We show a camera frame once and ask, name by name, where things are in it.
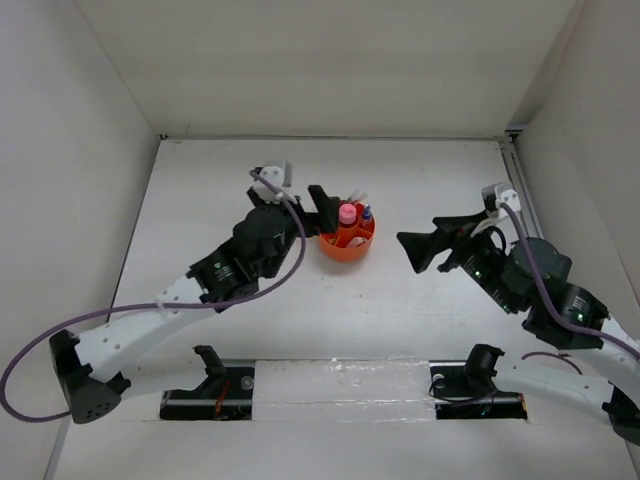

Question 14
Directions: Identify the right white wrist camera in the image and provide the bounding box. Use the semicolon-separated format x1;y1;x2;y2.
481;182;521;221

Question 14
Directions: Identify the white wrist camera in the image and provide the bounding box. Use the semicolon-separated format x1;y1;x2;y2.
251;160;293;193
481;182;521;221

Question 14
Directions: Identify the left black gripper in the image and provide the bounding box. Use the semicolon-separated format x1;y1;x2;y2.
248;186;338;280

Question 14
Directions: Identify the purple cable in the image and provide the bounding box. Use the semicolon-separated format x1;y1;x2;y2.
499;199;640;381
0;169;307;425

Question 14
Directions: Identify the orange round compartment container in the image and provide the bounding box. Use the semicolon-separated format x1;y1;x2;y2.
319;201;376;263

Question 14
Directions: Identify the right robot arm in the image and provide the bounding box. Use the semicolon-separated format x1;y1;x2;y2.
396;213;639;444

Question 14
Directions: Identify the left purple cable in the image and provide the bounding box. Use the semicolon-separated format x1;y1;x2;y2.
0;169;307;425

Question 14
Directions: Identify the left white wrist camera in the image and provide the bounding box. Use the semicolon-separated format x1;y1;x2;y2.
251;160;293;193

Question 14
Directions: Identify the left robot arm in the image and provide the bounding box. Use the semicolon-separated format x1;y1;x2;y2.
49;185;341;424

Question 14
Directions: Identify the pink glue bottle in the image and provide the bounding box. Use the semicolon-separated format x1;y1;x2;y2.
339;203;358;228

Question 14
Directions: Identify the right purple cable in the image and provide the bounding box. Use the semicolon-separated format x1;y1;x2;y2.
499;199;640;381

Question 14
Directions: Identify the aluminium frame rail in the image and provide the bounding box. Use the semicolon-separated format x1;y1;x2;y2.
497;129;544;238

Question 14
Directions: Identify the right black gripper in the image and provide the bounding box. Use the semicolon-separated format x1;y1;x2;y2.
395;208;520;313

